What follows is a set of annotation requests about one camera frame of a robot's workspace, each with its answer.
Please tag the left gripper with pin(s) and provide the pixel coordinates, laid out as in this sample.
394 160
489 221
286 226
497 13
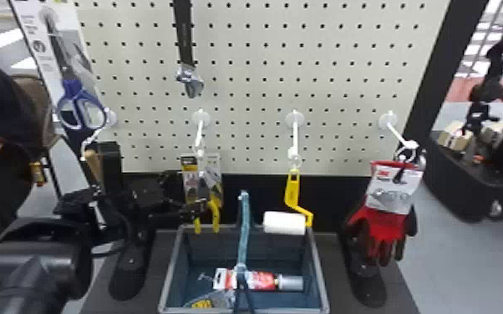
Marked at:
146 195

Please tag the yellow pliers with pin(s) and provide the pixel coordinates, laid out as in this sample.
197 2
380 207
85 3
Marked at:
214 206

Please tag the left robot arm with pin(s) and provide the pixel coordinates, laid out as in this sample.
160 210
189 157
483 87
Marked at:
27 272

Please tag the wooden brush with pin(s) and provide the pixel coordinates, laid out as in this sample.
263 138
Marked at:
93 166

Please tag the blue basket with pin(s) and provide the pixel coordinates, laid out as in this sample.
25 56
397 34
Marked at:
251 254

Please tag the yellow tool on card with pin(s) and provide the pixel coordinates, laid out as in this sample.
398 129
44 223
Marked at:
210 301

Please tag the yellow paint roller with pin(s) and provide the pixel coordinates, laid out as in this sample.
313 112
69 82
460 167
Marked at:
283 222

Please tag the red white tube on card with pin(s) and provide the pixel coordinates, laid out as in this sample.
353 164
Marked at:
260 280

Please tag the blue scissors on card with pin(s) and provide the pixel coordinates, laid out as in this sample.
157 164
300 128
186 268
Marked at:
78 94

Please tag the white pegboard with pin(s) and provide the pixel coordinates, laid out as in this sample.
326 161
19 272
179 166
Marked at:
321 65

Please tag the red gloves on card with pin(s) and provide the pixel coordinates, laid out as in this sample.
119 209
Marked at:
378 230

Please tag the beige box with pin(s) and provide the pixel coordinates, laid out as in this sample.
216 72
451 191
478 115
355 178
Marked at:
455 137

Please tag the black cart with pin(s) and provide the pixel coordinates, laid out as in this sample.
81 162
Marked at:
466 184

